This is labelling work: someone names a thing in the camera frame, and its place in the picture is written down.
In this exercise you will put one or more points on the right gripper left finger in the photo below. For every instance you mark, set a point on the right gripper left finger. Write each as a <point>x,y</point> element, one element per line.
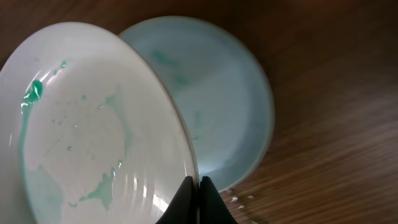
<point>183,207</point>

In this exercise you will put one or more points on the white plate smeared teal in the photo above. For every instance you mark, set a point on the white plate smeared teal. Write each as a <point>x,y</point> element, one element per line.
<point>219,87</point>

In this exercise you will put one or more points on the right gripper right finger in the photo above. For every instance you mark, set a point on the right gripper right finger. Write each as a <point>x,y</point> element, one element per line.
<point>212,207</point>

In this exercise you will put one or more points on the white plate green streak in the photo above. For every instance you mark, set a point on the white plate green streak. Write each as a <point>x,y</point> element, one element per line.
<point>88,132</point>

